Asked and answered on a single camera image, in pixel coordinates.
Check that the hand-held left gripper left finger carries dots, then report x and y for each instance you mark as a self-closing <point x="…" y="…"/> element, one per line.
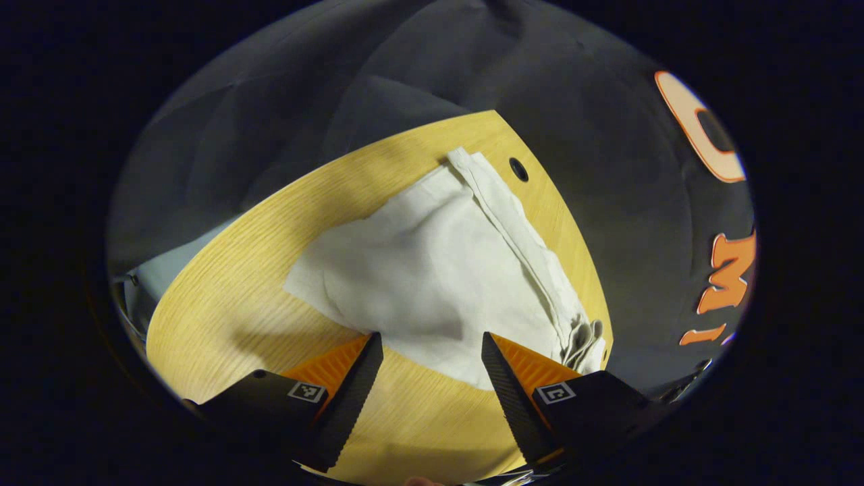
<point x="351" y="398"/>

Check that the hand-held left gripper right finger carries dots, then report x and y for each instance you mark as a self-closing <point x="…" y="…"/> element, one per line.
<point x="513" y="405"/>

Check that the white jeans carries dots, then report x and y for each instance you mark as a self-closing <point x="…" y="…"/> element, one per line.
<point x="432" y="270"/>

